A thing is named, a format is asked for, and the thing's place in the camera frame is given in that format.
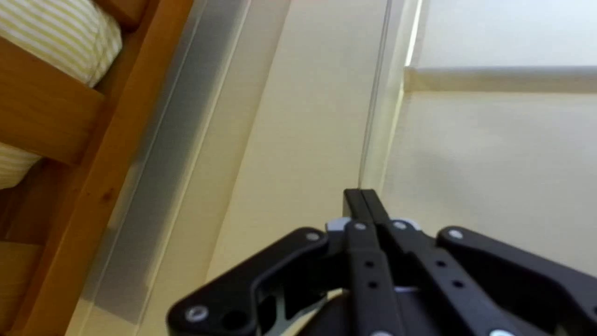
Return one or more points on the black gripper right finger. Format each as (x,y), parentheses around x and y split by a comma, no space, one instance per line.
(485,273)

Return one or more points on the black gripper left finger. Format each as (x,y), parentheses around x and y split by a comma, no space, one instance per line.
(273,273)

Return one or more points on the wooden bunk bed frame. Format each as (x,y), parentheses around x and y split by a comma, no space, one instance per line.
(75,205)

